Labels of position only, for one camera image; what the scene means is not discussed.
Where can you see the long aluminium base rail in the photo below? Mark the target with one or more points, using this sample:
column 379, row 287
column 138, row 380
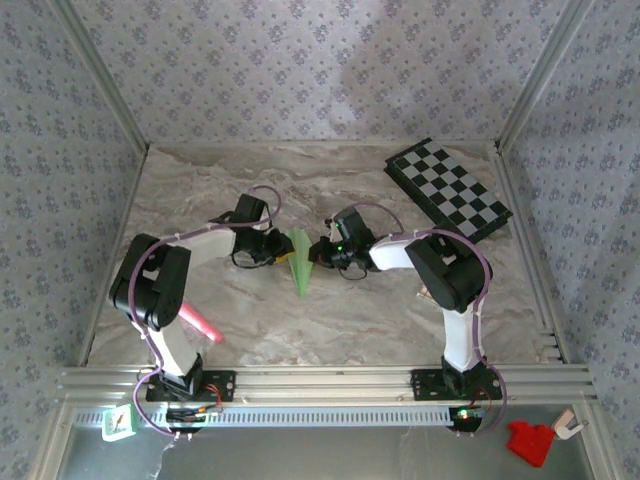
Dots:
column 325, row 382

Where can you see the pink and white plastic clip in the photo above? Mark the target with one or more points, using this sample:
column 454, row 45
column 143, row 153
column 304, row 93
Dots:
column 567, row 425

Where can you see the light green paper sheet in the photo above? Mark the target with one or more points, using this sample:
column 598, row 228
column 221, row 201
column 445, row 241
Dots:
column 301, row 272

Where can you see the green and white tag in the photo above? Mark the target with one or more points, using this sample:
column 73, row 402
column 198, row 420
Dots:
column 118, row 423

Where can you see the red plastic block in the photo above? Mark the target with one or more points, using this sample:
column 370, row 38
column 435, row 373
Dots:
column 530, row 442

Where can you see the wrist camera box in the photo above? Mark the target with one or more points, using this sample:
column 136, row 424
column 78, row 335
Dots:
column 251, row 209
column 352, row 224

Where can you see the pink tube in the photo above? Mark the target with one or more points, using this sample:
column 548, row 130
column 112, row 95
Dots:
column 202, row 325

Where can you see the aluminium side rail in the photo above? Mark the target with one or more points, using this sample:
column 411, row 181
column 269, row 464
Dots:
column 129, row 200
column 517, row 200

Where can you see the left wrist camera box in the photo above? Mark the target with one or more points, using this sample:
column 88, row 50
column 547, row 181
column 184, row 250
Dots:
column 251, row 209

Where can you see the black and grey chessboard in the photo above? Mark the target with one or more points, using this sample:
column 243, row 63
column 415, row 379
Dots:
column 440, row 180

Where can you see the aluminium frame post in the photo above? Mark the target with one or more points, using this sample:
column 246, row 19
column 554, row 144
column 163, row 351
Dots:
column 544, row 75

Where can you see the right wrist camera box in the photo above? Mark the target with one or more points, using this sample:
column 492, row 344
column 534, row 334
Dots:
column 352, row 224

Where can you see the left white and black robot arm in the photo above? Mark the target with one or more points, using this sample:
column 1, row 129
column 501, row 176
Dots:
column 150, row 285

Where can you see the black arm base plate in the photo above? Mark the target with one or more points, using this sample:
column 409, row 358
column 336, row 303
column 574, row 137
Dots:
column 425, row 385
column 225, row 385

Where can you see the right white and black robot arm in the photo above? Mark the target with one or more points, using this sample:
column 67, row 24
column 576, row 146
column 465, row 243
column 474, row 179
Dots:
column 450, row 280

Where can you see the small circuit board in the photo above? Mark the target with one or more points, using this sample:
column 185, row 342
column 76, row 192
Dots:
column 467, row 415
column 185, row 416

